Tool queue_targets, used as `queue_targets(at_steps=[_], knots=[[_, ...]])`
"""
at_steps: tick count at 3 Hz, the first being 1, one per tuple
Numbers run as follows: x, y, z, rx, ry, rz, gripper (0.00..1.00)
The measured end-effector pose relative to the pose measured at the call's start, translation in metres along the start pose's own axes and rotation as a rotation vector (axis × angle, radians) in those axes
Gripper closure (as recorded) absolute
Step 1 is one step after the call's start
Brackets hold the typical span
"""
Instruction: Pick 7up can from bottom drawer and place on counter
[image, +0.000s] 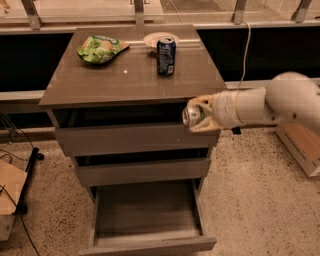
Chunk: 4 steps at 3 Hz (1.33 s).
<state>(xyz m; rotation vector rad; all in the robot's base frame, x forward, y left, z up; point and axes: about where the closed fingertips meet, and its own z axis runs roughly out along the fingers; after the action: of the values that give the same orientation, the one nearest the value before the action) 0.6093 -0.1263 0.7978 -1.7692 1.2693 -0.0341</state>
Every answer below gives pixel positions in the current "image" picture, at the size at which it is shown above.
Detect green silver 7up can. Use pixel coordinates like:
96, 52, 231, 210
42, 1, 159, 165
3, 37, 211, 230
182, 105, 206, 128

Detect blue soda can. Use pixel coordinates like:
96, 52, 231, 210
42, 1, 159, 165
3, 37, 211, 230
157, 36, 176, 76

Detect grey drawer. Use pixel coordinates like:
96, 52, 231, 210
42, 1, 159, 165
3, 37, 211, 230
79, 179, 216, 256
76, 158, 211, 187
55, 123, 220, 156

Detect grey middle drawer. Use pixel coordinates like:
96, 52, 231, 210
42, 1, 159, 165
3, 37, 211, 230
76, 158, 211, 187

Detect grey drawer cabinet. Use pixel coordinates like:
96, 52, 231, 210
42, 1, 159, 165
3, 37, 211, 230
38, 23, 232, 201

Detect white power cable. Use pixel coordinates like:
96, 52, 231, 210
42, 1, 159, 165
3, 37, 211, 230
233, 21, 252, 91

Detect grey bottom drawer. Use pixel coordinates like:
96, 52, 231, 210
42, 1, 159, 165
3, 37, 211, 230
79, 179, 216, 256

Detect brown cardboard box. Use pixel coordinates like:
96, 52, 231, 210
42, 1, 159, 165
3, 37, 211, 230
276, 124, 320, 177

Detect green chip bag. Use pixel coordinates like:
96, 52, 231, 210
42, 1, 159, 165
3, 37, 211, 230
77, 35, 129, 64

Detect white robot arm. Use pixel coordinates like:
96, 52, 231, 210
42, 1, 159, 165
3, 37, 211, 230
182, 72, 320, 134

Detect white round plate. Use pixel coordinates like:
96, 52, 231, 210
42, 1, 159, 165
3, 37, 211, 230
143, 32, 180, 48

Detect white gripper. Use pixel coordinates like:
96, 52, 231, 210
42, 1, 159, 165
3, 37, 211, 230
187, 91, 239, 133

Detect grey top drawer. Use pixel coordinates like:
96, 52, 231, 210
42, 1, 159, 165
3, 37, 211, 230
55, 123, 220, 156

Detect black stand with cables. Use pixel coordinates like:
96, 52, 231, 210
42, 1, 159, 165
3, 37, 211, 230
0, 146, 40, 256

